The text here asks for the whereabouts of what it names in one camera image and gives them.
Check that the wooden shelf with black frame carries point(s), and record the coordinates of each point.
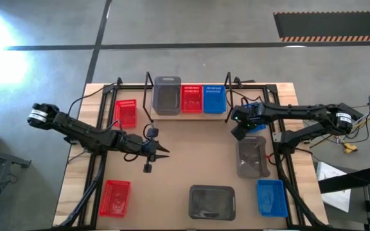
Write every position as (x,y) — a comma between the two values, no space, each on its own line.
(204,116)

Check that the red perforated plastic basket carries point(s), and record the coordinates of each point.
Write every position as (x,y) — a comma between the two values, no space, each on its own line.
(191,99)
(114,199)
(125,114)

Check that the gray arm base plate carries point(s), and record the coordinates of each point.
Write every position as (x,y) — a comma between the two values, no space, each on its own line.
(276,137)

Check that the black diagonal frame strut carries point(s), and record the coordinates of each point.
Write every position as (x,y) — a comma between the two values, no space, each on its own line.
(304,208)
(87,195)

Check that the black diagonal bar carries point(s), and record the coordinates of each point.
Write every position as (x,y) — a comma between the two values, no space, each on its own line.
(348,181)

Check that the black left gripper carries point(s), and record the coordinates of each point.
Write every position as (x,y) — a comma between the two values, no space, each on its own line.
(137,144)

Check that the black aluminium table frame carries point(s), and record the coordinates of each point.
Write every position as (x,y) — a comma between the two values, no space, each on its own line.
(133,86)

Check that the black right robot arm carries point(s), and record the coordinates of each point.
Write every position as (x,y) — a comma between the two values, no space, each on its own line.
(300,110)

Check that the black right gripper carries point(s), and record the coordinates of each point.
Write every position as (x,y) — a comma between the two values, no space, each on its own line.
(246,115)

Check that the black hazard-striped floor mat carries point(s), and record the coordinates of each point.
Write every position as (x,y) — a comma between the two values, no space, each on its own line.
(332,25)

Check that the gray translucent plastic basket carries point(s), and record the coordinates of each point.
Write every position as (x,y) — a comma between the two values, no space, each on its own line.
(252,157)
(212,202)
(166,99)

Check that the tan table mat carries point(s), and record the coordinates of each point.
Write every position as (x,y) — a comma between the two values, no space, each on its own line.
(178,160)

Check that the small red connector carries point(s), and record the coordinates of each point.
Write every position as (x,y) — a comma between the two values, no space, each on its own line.
(270,157)

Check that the white paper sheet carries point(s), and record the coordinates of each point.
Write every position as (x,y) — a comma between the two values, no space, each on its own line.
(337,199)

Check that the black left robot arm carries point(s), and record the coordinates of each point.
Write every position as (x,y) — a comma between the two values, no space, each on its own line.
(75,128)

